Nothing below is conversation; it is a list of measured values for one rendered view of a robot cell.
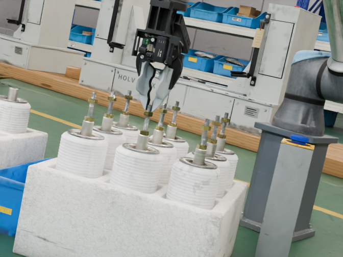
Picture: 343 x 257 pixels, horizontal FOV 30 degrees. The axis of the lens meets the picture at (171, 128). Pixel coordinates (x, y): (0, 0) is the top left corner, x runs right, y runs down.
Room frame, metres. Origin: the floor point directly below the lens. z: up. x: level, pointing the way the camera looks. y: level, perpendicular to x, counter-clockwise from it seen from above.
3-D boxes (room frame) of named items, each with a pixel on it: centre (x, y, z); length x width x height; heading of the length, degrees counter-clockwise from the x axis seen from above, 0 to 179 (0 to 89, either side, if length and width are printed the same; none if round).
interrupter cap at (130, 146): (1.25, 0.05, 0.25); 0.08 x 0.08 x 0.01
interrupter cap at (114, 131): (1.39, 0.14, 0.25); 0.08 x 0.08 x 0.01
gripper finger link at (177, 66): (1.24, 0.03, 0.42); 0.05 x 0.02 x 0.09; 75
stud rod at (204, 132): (1.22, -0.06, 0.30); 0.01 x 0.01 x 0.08
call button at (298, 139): (1.37, -0.27, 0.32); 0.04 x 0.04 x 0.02
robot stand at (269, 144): (1.84, -0.36, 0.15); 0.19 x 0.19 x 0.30; 55
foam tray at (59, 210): (1.36, 0.02, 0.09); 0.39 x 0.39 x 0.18; 77
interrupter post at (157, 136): (1.36, 0.02, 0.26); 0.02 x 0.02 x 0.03
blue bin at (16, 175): (1.45, 0.28, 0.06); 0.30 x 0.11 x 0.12; 165
